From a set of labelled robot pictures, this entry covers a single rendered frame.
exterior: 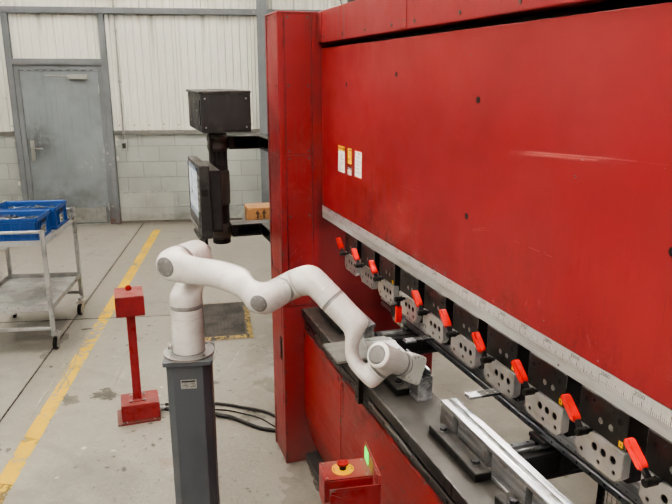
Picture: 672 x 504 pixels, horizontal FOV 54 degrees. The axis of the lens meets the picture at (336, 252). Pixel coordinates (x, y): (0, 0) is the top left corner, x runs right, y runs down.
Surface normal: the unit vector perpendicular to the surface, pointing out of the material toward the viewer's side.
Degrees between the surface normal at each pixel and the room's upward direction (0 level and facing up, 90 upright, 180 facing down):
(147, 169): 90
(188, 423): 90
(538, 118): 90
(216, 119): 90
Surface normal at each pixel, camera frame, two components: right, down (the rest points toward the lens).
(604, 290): -0.95, 0.08
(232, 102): 0.33, 0.24
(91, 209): 0.12, 0.25
